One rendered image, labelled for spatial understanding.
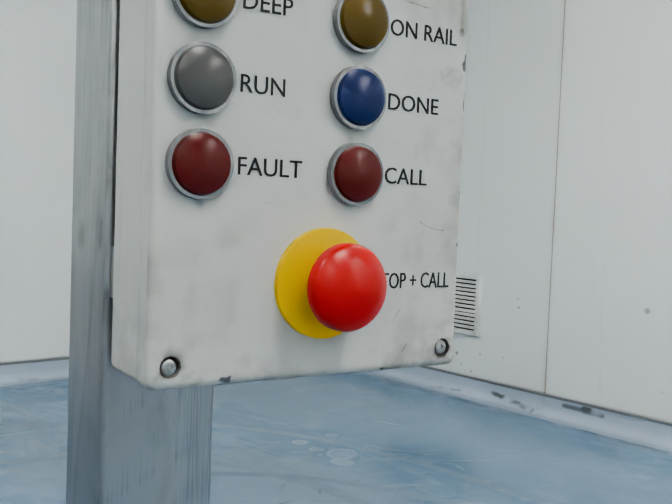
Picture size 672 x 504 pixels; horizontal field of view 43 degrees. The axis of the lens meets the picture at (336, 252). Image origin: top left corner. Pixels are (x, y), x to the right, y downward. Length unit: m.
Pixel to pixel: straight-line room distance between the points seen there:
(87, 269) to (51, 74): 3.95
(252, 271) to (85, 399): 0.12
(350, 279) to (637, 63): 3.38
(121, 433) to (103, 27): 0.20
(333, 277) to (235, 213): 0.05
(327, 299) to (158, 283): 0.07
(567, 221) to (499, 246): 0.39
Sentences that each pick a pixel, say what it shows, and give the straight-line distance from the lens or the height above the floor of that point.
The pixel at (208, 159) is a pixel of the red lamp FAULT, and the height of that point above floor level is 0.91.
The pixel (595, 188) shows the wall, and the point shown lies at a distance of 3.76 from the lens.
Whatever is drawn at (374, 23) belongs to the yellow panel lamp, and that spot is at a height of 0.98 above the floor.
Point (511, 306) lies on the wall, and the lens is 4.02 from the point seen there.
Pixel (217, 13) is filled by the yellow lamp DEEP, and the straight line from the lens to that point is 0.37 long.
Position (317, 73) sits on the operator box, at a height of 0.96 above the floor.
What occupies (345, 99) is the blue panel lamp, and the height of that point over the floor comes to 0.95.
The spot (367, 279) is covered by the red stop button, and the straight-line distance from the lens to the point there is 0.38.
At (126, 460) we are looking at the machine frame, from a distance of 0.44.
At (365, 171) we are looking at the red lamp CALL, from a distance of 0.40.
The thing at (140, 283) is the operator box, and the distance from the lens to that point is 0.37.
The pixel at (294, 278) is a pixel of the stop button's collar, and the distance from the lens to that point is 0.39.
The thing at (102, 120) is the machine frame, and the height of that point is 0.93.
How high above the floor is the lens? 0.90
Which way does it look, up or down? 3 degrees down
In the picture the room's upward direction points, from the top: 2 degrees clockwise
